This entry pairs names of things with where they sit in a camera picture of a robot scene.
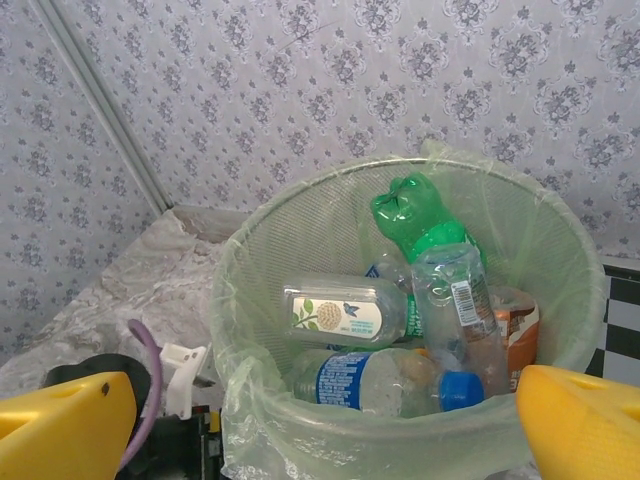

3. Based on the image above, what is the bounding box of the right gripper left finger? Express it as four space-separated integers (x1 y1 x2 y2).
0 370 137 480

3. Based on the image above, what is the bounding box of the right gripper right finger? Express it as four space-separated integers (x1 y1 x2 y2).
514 363 640 480

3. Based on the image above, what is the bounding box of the brown drink bottle white cap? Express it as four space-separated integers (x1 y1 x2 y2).
489 287 542 396

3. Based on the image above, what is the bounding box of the clear bottle purple red label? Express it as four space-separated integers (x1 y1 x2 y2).
409 243 509 399

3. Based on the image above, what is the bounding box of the blue label bottle blue cap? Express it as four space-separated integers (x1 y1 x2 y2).
292 349 486 417

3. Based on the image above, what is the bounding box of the small clear bottle bird label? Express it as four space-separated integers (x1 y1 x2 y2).
282 279 416 347

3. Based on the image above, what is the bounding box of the blue label plastic bottle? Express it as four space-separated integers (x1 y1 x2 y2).
364 262 409 292

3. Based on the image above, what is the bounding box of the green bottle with orange cap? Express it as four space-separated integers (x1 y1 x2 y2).
369 174 489 266

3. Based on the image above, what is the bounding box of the mesh bin with green liner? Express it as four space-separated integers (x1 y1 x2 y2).
208 139 609 480

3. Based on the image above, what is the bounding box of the black and white chessboard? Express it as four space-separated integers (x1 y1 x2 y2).
582 257 640 381

